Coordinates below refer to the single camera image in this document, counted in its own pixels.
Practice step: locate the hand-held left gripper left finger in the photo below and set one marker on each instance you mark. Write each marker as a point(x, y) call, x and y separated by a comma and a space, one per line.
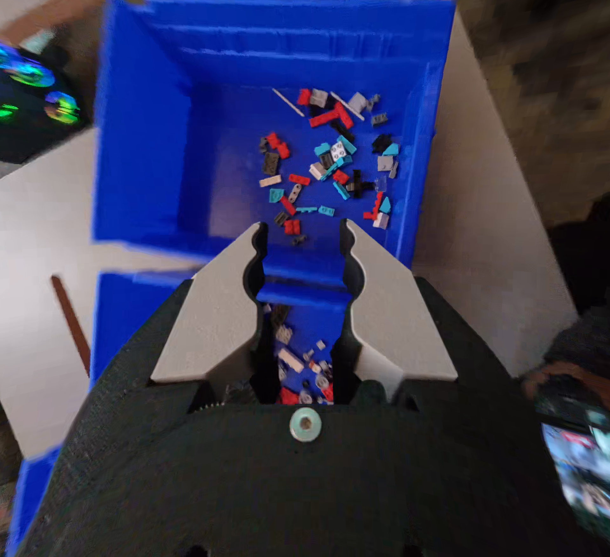
point(214, 319)

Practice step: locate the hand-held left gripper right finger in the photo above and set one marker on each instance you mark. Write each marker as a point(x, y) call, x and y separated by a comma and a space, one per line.
point(400, 323)

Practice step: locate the heap of small toy bricks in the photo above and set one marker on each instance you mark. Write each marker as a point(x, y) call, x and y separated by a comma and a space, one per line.
point(290, 359)

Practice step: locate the white side table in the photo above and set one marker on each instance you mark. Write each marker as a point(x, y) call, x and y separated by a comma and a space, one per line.
point(476, 233)

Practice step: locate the pile of mixed toy bricks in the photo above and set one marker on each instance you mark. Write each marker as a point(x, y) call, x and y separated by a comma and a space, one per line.
point(333, 157)

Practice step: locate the large blue plastic bin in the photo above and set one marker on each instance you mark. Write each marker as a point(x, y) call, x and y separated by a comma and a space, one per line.
point(214, 114)

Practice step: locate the smartphone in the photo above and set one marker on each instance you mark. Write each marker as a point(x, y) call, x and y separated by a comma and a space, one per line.
point(581, 471)

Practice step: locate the black device with rainbow lights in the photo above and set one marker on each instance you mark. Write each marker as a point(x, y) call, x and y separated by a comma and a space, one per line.
point(28, 138)

